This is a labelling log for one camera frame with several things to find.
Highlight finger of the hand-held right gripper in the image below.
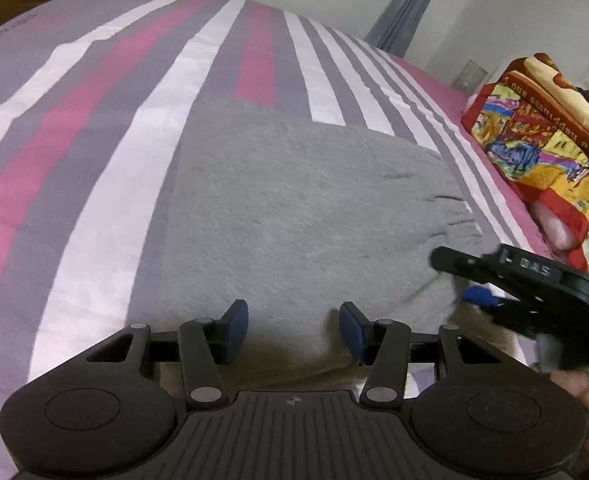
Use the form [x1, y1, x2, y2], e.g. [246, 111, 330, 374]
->
[460, 286, 542, 333]
[429, 245, 506, 282]

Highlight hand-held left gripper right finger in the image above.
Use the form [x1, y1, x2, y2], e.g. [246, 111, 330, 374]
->
[339, 302, 525, 409]

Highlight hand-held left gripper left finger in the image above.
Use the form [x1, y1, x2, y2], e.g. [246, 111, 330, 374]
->
[38, 299, 250, 410]

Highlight grey curtain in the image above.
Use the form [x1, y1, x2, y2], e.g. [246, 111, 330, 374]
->
[363, 0, 456, 57]

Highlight cream printed blanket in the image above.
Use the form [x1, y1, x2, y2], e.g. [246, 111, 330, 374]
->
[521, 53, 589, 171]

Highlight grey pants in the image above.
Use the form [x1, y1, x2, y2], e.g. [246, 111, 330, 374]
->
[157, 96, 481, 361]

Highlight colourful printed blanket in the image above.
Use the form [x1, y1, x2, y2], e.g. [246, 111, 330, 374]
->
[461, 52, 589, 276]

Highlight person's right hand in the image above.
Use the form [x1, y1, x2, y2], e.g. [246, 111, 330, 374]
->
[549, 366, 589, 418]

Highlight striped pink bed sheet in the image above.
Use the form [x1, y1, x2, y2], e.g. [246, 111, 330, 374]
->
[0, 0, 589, 476]

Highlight white pillow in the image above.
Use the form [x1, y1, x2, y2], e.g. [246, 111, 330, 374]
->
[531, 202, 587, 257]

